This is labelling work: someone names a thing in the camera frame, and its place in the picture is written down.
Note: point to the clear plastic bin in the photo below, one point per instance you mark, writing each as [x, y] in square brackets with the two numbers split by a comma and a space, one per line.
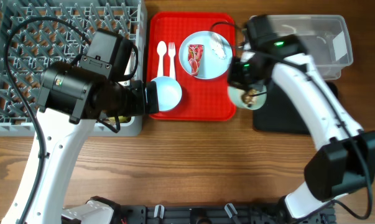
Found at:
[325, 37]

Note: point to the black waste tray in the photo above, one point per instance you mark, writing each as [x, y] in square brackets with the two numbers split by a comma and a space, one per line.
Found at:
[278, 114]

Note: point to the white plastic fork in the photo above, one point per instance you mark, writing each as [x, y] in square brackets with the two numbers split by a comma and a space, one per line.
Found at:
[171, 54]

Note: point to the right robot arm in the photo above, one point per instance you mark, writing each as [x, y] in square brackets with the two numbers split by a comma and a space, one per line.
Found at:
[345, 154]

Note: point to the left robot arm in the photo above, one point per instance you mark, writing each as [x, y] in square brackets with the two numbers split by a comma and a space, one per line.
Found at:
[71, 100]

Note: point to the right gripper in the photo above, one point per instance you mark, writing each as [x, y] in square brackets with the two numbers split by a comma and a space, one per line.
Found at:
[234, 75]

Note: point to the green bowl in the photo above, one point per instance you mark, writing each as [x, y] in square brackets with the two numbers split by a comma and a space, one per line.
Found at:
[236, 93]

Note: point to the light blue plate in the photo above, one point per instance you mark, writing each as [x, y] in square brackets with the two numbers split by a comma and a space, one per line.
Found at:
[211, 66]

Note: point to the white napkin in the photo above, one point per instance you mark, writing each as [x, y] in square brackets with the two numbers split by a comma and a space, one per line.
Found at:
[216, 44]

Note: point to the yellow plastic cup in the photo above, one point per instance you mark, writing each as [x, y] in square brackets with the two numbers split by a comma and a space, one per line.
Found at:
[122, 119]

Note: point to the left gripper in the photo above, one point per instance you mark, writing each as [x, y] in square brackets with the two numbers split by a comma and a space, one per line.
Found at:
[137, 107]

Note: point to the food scraps and rice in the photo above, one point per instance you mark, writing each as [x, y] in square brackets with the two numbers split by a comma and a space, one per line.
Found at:
[249, 98]

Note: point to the red serving tray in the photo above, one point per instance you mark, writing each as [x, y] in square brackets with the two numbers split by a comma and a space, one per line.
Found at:
[202, 100]

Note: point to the white plastic spoon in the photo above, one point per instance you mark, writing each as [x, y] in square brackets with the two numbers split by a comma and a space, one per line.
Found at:
[161, 50]

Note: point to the grey dishwasher rack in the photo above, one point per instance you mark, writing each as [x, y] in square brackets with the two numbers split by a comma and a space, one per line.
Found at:
[38, 45]

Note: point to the red snack wrapper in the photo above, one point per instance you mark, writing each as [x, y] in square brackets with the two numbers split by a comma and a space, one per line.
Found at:
[195, 53]

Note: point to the light blue bowl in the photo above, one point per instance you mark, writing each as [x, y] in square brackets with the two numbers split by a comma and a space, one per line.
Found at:
[169, 93]

